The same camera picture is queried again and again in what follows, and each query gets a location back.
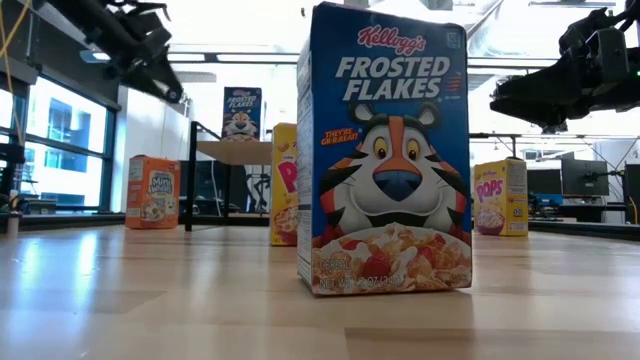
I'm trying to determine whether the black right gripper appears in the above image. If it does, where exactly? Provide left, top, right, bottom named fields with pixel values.
left=489, top=0, right=640, bottom=135

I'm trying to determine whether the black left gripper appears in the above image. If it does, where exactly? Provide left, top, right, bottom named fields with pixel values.
left=107, top=2, right=184, bottom=105

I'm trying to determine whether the blue Frosted Flakes cereal box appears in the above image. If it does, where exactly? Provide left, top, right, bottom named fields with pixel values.
left=221, top=86, right=264, bottom=143
left=296, top=1, right=474, bottom=297

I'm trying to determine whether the orange Mini-Wheats cereal box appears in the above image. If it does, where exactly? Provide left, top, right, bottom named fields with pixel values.
left=124, top=154, right=182, bottom=231

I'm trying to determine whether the yellow Corn Pops cereal box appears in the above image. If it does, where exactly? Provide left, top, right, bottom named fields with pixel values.
left=472, top=157, right=530, bottom=237
left=269, top=122, right=300, bottom=247

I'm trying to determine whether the wooden shelf with black legs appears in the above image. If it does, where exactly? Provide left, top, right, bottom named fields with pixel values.
left=183, top=120, right=300, bottom=232

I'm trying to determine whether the black computer monitor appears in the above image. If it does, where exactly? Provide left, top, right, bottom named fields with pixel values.
left=526, top=168, right=562, bottom=196
left=560, top=158, right=610, bottom=197

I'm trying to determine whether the black background desk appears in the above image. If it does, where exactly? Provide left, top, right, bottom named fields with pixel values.
left=529, top=199, right=640, bottom=224

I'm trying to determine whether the black equipment box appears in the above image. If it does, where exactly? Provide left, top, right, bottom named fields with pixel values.
left=622, top=163, right=640, bottom=225

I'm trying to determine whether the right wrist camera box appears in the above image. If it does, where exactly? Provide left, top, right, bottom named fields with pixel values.
left=588, top=27, right=630, bottom=84

